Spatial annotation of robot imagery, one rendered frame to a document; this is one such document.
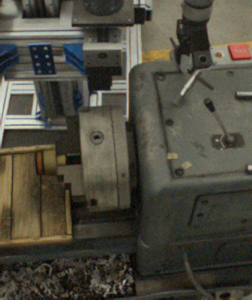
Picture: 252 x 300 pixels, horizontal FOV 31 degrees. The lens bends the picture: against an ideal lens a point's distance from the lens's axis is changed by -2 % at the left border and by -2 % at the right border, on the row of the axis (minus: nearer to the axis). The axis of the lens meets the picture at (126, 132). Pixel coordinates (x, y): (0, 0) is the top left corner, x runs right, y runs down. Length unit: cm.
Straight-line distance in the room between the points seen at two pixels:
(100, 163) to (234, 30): 232
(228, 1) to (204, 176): 258
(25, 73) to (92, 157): 79
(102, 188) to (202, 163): 28
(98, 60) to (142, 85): 36
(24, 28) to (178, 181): 93
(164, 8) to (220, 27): 43
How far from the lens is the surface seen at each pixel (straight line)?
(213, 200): 129
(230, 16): 353
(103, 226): 155
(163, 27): 337
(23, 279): 182
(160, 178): 119
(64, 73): 194
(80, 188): 134
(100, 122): 129
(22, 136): 256
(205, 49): 119
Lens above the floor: 229
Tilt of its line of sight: 56 degrees down
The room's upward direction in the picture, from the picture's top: straight up
